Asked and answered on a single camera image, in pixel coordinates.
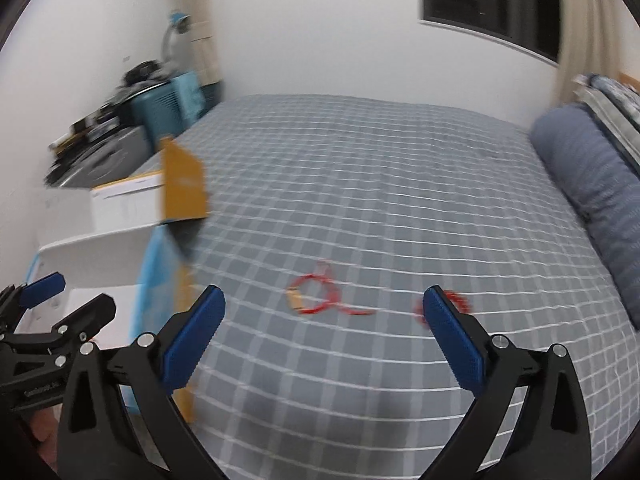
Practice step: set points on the folded blue striped quilt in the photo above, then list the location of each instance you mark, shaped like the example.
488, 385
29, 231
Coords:
590, 185

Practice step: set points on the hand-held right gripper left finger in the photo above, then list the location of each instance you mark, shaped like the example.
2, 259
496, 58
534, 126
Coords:
195, 340

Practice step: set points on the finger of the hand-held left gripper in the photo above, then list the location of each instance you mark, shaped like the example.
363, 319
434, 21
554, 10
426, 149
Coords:
45, 286
87, 312

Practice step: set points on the blue sky print cardboard box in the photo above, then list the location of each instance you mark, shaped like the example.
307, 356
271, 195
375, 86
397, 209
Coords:
125, 260

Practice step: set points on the beige curtain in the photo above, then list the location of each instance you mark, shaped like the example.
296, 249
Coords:
197, 30
585, 25

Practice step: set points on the person's left forearm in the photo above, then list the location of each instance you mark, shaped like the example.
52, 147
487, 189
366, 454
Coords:
45, 425

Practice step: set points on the bed with grey checked sheet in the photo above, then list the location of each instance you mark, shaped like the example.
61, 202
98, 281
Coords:
380, 200

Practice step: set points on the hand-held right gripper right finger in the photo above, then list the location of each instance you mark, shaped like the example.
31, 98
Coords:
455, 340

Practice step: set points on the black clutter pile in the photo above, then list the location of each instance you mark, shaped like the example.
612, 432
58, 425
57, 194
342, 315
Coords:
142, 72

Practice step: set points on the grey suitcase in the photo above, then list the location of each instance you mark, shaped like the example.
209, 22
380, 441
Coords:
105, 157

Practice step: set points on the blue desk lamp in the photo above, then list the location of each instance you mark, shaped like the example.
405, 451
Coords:
176, 22

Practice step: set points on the teal storage case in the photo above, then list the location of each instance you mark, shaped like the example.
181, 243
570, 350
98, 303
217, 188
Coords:
165, 107

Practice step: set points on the grey checked pillow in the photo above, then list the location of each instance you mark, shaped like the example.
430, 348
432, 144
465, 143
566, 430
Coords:
617, 125

